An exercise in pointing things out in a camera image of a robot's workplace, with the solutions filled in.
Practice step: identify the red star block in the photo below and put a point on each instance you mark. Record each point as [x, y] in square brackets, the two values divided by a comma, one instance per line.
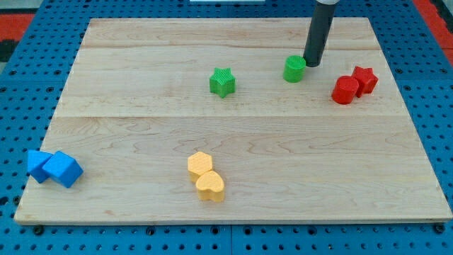
[366, 80]

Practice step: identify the blue triangle block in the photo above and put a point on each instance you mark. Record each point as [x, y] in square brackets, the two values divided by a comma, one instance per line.
[36, 160]

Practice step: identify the red cylinder block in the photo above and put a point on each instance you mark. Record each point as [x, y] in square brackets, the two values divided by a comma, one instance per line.
[345, 90]

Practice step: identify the blue cube block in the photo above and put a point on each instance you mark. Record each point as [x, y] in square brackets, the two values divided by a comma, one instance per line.
[63, 169]

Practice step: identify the yellow heart block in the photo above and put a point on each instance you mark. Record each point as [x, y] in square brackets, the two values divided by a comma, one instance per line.
[210, 186]

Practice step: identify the green cylinder block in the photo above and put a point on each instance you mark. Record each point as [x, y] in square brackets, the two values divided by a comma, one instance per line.
[294, 69]

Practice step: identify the wooden board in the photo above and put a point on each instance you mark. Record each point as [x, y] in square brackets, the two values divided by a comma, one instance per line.
[137, 104]

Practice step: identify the yellow hexagon block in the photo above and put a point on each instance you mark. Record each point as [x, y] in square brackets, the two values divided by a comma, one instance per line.
[198, 164]

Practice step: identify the green star block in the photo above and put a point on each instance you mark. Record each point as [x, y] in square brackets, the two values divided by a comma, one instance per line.
[222, 82]

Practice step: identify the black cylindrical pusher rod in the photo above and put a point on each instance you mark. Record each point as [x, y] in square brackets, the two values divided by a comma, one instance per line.
[318, 31]

